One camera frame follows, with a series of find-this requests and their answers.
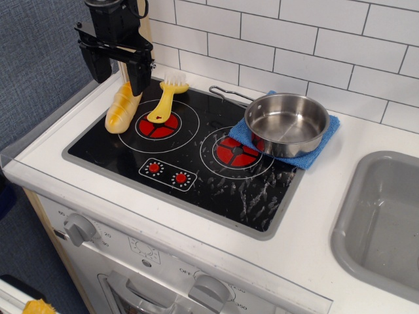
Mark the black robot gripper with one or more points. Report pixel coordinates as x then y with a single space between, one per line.
113 34

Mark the stainless steel pot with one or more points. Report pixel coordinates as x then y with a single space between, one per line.
288 124

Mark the black toy stove top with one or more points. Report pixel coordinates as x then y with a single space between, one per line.
190 161

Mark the yellow toy bread loaf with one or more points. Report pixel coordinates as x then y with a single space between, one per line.
122 110

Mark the yellow dish brush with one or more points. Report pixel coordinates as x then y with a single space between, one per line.
173 83

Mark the blue folded cloth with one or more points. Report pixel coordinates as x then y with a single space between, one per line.
319 147

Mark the left grey oven knob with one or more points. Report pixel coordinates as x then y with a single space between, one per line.
79 229

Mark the grey oven knob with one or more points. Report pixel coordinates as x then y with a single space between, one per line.
210 293
79 229

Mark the white toy oven front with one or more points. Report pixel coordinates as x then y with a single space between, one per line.
117 273

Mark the right grey oven knob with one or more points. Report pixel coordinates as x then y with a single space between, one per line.
210 293

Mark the yellow object bottom left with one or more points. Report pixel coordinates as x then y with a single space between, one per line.
38 307

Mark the grey sink basin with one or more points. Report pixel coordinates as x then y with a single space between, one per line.
375 238

